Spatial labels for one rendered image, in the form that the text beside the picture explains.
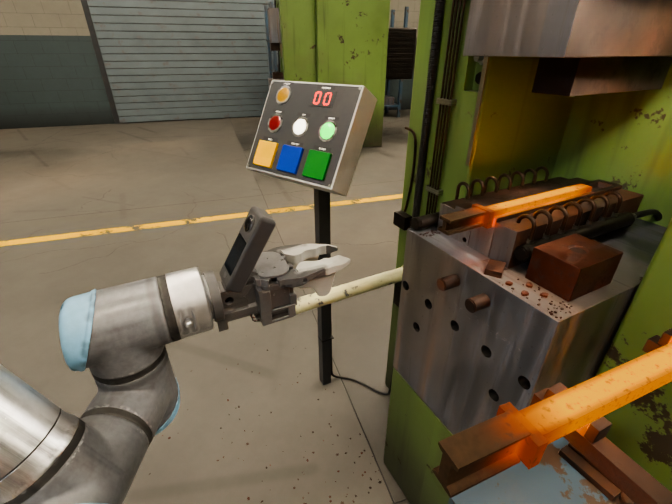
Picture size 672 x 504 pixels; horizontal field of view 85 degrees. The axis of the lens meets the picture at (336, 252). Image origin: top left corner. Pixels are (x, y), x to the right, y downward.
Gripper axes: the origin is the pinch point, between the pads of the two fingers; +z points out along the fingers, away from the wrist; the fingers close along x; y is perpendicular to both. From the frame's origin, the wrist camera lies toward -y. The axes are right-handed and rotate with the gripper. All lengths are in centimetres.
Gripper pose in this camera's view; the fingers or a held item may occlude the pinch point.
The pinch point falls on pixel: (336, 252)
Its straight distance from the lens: 58.0
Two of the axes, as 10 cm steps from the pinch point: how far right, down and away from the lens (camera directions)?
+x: 4.6, 4.3, -7.8
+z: 8.9, -2.2, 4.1
